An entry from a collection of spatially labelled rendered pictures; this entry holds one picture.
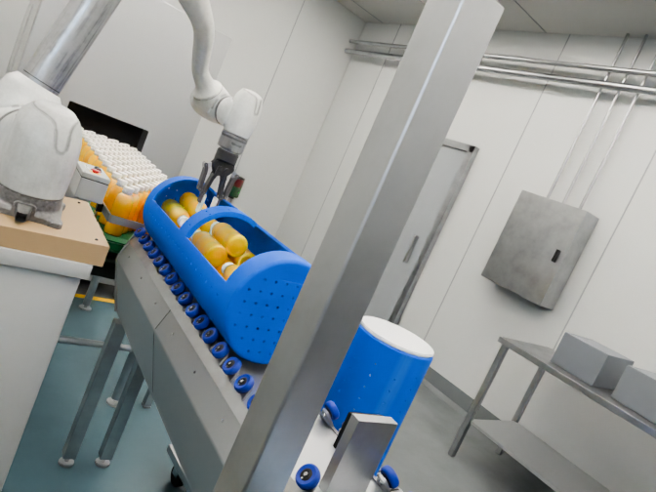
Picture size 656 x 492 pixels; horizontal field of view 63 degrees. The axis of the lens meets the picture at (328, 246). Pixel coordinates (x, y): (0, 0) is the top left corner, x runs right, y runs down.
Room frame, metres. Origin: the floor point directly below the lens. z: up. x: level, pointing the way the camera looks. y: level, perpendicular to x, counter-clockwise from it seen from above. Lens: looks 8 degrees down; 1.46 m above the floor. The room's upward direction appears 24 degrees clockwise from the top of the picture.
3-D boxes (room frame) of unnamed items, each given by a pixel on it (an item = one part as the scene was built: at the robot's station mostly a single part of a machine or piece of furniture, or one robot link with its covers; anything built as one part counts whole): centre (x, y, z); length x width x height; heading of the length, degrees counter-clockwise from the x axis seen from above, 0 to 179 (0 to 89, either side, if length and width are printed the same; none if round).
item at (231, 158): (1.82, 0.44, 1.34); 0.08 x 0.07 x 0.09; 126
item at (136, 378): (2.01, 0.49, 0.31); 0.06 x 0.06 x 0.63; 36
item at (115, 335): (1.93, 0.60, 0.31); 0.06 x 0.06 x 0.63; 36
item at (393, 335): (1.81, -0.34, 1.03); 0.28 x 0.28 x 0.01
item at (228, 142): (1.82, 0.44, 1.41); 0.09 x 0.09 x 0.06
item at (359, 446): (0.95, -0.20, 1.00); 0.10 x 0.04 x 0.15; 126
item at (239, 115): (1.82, 0.45, 1.52); 0.13 x 0.11 x 0.16; 59
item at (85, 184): (2.02, 0.94, 1.05); 0.20 x 0.10 x 0.10; 36
